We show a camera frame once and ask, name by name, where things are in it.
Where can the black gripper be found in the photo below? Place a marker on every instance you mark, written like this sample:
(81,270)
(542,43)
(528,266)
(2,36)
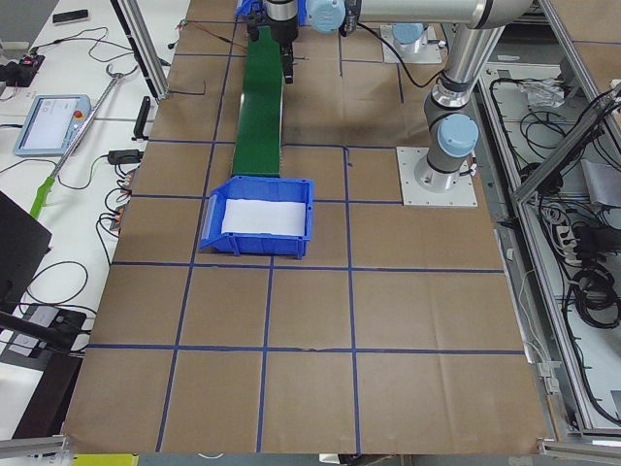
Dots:
(282,30)

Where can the blue bin right side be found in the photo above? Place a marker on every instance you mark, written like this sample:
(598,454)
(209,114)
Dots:
(244,8)

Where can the black phone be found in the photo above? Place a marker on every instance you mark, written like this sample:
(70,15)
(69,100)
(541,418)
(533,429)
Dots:
(70,16)

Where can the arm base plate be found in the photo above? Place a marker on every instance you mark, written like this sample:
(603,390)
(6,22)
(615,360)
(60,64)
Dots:
(421,186)
(424,50)

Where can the green handled reach pole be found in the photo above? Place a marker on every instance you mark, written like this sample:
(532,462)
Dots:
(45,187)

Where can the teach pendant tablet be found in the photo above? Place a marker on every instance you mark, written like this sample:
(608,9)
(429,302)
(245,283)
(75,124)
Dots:
(51,124)

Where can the blue bin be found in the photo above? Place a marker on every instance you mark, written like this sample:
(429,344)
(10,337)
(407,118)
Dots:
(244,8)
(257,188)

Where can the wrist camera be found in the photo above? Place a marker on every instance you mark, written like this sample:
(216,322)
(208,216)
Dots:
(254,21)

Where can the blue bin left side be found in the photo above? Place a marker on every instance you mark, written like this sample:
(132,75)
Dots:
(257,188)

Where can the black monitor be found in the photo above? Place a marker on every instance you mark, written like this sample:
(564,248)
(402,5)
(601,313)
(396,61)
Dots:
(24,243)

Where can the white power strip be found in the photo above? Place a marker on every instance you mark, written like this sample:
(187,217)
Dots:
(564,241)

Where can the black handle bar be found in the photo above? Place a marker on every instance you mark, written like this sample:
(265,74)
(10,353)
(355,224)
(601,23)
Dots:
(141,120)

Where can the white foam pad left bin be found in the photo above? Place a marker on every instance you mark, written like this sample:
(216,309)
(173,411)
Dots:
(247,216)

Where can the green conveyor belt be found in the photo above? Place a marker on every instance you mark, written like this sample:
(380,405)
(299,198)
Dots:
(258,139)

